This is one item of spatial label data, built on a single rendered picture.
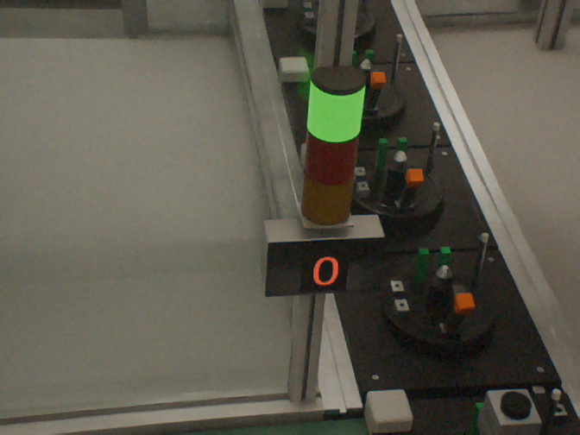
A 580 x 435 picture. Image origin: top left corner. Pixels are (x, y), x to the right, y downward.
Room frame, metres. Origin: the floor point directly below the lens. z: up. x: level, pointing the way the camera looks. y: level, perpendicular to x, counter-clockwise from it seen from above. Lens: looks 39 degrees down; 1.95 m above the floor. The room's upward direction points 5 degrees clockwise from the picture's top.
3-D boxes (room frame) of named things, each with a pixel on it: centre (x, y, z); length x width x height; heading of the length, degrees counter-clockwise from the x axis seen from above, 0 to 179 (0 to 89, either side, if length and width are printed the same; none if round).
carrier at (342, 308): (1.05, -0.19, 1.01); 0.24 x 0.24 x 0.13; 11
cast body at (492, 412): (0.81, -0.23, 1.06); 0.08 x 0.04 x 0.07; 12
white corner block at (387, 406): (0.88, -0.12, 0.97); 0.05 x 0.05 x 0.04; 11
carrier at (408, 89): (1.53, -0.09, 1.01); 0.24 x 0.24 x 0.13; 11
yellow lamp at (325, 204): (0.88, -0.03, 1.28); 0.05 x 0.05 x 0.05
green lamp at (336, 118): (0.88, -0.03, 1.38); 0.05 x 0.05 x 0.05
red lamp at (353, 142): (0.88, -0.03, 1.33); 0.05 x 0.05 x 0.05
